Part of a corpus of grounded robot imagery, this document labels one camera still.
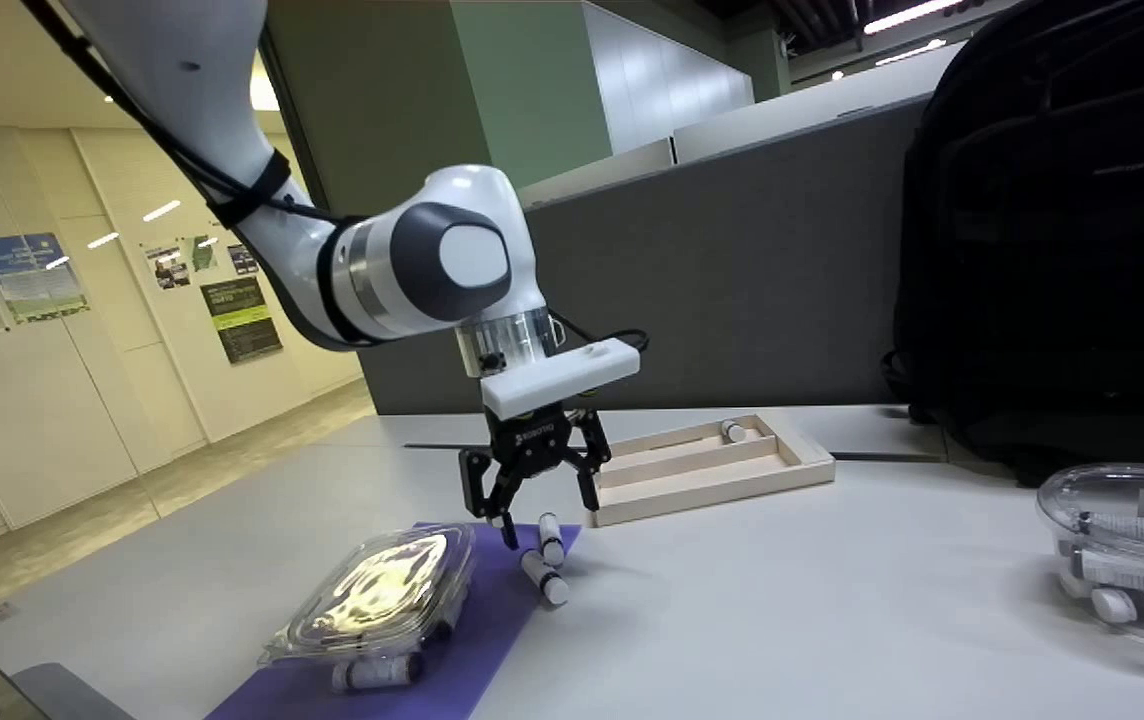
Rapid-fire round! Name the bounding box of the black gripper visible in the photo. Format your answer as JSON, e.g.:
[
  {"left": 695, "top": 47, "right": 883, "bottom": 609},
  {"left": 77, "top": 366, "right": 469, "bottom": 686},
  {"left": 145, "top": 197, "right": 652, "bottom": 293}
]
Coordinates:
[{"left": 458, "top": 405, "right": 615, "bottom": 553}]

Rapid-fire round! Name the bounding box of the wooden tray with compartments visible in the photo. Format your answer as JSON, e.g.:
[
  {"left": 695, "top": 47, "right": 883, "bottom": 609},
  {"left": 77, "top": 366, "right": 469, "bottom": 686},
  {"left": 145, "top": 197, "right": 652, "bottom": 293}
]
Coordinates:
[{"left": 590, "top": 411, "right": 839, "bottom": 532}]

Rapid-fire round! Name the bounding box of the purple mat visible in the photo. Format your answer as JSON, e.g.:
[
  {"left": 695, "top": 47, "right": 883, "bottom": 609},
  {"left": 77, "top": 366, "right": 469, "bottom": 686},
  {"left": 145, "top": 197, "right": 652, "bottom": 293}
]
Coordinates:
[{"left": 205, "top": 519, "right": 585, "bottom": 720}]

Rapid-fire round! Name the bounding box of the clear plastic lidded container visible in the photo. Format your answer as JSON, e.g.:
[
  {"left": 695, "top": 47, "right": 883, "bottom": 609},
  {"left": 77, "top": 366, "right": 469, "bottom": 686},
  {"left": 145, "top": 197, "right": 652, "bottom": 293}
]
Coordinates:
[{"left": 261, "top": 519, "right": 482, "bottom": 672}]

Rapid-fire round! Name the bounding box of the black backpack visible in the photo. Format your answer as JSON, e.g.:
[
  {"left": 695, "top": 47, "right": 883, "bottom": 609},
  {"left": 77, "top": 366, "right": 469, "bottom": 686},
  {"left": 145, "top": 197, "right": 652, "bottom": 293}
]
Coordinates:
[{"left": 883, "top": 0, "right": 1144, "bottom": 489}]

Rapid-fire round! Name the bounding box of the clear glass bowl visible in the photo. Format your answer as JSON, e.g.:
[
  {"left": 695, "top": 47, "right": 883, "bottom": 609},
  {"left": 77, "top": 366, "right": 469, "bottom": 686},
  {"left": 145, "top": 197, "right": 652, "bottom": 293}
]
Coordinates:
[{"left": 1034, "top": 460, "right": 1144, "bottom": 690}]

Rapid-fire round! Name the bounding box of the short white marker in bowl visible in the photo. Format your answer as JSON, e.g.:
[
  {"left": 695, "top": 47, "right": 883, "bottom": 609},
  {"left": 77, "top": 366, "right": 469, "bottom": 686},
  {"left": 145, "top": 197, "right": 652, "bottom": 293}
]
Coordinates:
[{"left": 1084, "top": 586, "right": 1144, "bottom": 632}]

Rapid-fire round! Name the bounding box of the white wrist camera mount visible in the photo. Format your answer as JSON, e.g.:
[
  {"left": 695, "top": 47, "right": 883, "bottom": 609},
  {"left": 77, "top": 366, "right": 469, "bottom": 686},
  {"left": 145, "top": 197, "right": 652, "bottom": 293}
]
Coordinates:
[{"left": 458, "top": 312, "right": 645, "bottom": 428}]

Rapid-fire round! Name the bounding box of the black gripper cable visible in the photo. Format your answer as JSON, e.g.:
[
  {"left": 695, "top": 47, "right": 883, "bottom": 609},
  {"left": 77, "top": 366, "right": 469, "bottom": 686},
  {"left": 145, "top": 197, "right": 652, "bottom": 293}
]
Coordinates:
[{"left": 540, "top": 310, "right": 652, "bottom": 361}]

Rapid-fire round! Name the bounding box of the black green wall poster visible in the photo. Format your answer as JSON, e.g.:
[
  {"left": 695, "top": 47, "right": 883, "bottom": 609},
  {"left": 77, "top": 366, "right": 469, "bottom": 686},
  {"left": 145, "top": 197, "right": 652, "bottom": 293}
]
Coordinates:
[{"left": 195, "top": 274, "right": 289, "bottom": 374}]

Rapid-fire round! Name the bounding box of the blue green wall poster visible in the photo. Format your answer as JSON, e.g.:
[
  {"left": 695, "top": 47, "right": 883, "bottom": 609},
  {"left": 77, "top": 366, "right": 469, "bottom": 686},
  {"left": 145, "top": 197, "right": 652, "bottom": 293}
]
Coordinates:
[{"left": 0, "top": 227, "right": 93, "bottom": 329}]

